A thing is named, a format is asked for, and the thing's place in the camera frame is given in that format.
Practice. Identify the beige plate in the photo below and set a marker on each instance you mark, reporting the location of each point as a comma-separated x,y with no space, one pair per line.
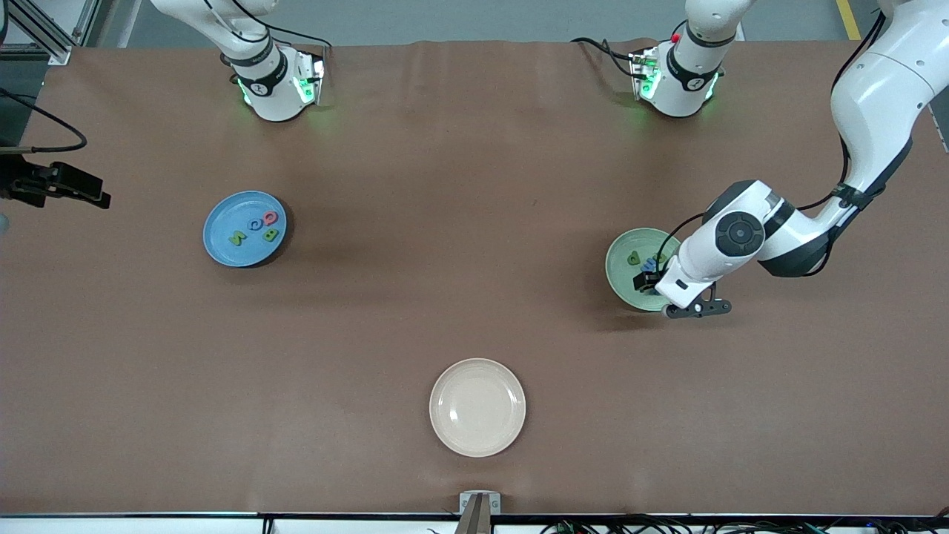
477,407

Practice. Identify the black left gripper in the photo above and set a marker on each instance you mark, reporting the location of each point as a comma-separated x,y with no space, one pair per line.
647,279

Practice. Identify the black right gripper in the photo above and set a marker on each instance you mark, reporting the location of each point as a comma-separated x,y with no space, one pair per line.
22,184

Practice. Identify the green letter B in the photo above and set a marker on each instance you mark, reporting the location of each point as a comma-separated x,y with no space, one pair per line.
268,236

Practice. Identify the green letter N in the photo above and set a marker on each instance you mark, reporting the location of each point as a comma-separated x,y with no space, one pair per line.
237,238

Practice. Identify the green letter p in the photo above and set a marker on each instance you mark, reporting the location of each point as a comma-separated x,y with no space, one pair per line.
636,261

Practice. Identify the red letter Q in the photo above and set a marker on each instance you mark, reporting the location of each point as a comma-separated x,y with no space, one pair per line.
265,218

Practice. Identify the brown table mat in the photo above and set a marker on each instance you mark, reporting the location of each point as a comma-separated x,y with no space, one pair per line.
148,371

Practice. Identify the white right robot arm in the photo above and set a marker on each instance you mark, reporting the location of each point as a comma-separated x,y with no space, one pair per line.
270,89

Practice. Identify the green plate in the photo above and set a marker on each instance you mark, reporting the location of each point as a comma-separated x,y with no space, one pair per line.
619,263

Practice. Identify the grey metal camera bracket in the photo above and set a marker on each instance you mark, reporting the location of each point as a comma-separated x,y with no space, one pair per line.
480,501

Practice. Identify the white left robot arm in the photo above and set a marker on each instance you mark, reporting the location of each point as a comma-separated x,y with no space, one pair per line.
875,104

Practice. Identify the blue plate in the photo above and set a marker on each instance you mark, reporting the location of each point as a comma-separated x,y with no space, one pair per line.
237,215

